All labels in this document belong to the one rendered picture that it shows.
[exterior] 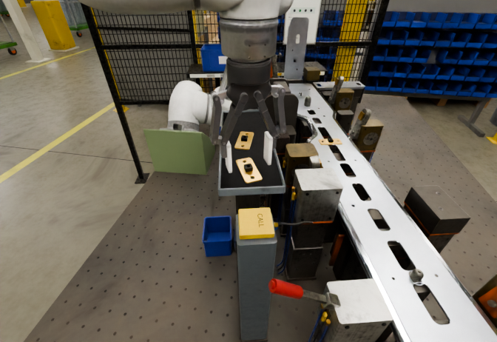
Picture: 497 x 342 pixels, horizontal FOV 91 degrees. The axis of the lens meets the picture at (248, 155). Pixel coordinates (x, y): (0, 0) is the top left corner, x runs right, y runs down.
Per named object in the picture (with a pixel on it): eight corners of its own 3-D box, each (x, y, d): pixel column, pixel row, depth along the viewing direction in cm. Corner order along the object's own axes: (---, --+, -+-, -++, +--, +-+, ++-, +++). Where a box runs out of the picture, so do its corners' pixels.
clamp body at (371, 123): (367, 191, 116) (393, 126, 96) (342, 192, 115) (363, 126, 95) (361, 182, 121) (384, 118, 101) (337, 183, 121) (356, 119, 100)
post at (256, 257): (268, 341, 68) (279, 244, 42) (239, 343, 67) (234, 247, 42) (264, 311, 74) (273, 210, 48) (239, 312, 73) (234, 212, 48)
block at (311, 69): (311, 123, 170) (320, 70, 149) (300, 123, 169) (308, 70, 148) (308, 118, 176) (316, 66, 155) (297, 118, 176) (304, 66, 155)
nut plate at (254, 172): (262, 180, 52) (262, 175, 52) (245, 183, 52) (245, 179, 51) (250, 158, 59) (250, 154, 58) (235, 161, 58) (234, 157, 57)
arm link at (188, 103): (167, 125, 131) (171, 85, 133) (201, 129, 136) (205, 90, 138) (166, 118, 116) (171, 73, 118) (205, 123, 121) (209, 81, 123)
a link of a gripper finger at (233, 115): (250, 96, 43) (243, 93, 42) (226, 149, 48) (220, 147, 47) (244, 88, 46) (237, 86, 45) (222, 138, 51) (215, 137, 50)
